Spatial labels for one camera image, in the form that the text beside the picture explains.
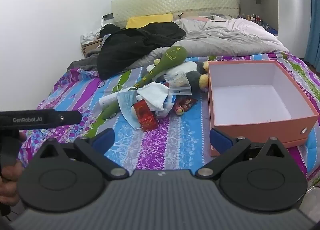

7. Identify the floral striped bed sheet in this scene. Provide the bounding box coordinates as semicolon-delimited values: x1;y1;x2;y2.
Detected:
19;51;320;190

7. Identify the orange cardboard box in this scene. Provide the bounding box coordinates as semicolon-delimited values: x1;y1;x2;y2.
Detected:
207;60;320;157

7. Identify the blue face mask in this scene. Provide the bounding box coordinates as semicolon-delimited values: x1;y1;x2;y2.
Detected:
116;85;143;130

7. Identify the blue curtain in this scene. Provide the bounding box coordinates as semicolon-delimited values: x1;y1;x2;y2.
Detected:
304;0;320;64

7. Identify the yellow pillow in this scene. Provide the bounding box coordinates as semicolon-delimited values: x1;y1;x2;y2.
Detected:
126;13;174;29

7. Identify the row of small bottles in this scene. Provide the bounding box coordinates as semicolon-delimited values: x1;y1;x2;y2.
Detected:
241;14;263;24

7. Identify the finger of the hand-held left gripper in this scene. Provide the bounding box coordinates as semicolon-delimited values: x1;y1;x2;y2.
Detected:
57;111;83;127

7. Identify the green plush massage stick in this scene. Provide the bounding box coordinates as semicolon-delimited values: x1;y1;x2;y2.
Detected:
101;45;188;120

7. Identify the white tube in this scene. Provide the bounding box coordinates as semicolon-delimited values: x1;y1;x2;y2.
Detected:
99;94;120;108

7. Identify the grey penguin plush toy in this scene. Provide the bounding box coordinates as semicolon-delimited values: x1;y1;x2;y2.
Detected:
146;59;210;93

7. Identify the grey duvet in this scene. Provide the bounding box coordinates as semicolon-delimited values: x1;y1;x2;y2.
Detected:
130;15;289;71

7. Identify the crumpled white garment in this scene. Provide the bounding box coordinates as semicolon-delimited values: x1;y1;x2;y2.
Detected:
80;29;102;44

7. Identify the red glitter packet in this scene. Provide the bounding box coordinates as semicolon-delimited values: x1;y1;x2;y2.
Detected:
134;100;160;132

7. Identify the brown cardboard box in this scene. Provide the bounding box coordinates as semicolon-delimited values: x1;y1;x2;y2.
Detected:
80;38;104;58

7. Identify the person's left hand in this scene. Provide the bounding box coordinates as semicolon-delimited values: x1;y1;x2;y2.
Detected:
0;132;27;207

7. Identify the small pink bear toy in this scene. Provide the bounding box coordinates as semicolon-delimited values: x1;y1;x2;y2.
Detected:
174;96;198;115

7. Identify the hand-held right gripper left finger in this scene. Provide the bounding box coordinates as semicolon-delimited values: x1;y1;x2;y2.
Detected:
37;127;130;181

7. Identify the clear plastic bag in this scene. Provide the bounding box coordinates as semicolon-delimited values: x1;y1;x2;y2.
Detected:
164;71;192;96

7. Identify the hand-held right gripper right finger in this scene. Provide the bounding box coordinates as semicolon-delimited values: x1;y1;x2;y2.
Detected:
195;128;286;180

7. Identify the pink pillow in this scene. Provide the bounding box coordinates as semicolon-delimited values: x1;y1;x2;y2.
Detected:
186;16;213;22

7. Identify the black clothing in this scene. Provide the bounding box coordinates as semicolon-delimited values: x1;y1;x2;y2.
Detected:
97;22;187;81

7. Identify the grey garment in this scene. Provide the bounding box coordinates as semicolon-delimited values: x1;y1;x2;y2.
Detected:
66;53;100;72

